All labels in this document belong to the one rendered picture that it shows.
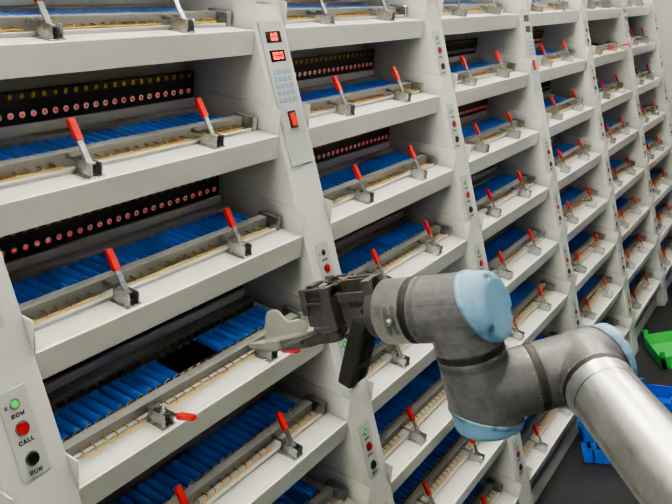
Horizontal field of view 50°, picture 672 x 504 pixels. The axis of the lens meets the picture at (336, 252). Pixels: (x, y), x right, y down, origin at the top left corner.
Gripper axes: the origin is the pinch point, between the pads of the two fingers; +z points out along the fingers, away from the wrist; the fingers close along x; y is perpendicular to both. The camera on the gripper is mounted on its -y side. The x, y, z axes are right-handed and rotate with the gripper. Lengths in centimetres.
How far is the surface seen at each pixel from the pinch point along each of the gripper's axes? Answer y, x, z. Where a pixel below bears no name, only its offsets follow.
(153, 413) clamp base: -7.8, 13.2, 18.6
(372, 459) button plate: -43, -35, 17
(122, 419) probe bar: -6.8, 17.4, 20.7
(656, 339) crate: -103, -256, 13
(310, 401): -25.6, -28.0, 23.4
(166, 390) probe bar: -6.4, 8.0, 20.7
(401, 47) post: 44, -100, 23
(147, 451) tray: -11.9, 17.5, 16.8
